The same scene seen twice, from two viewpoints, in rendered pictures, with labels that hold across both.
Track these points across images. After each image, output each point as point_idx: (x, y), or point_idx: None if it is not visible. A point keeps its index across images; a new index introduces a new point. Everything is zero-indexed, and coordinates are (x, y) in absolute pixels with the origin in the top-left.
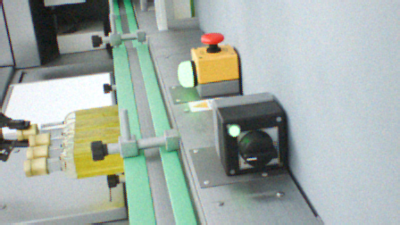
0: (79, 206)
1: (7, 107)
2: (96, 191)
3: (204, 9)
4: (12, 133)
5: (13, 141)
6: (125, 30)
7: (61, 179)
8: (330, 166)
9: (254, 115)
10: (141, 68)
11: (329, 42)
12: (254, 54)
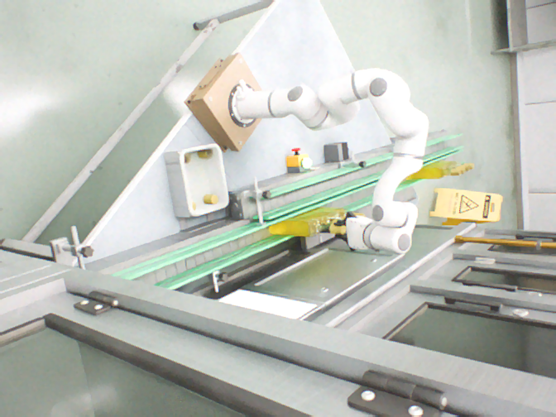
0: (342, 249)
1: None
2: (324, 255)
3: (231, 172)
4: (308, 300)
5: (346, 235)
6: (136, 270)
7: (328, 265)
8: (350, 138)
9: (339, 142)
10: (285, 186)
11: None
12: (308, 144)
